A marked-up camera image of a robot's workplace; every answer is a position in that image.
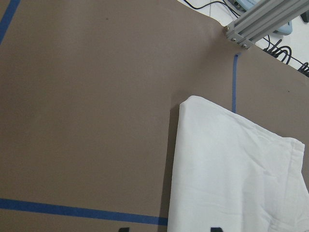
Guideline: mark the aluminium frame post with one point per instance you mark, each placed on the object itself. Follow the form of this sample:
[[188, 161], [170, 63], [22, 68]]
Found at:
[[262, 19]]

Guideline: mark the white long-sleeve printed shirt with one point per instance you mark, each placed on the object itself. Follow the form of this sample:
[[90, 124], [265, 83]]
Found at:
[[232, 174]]

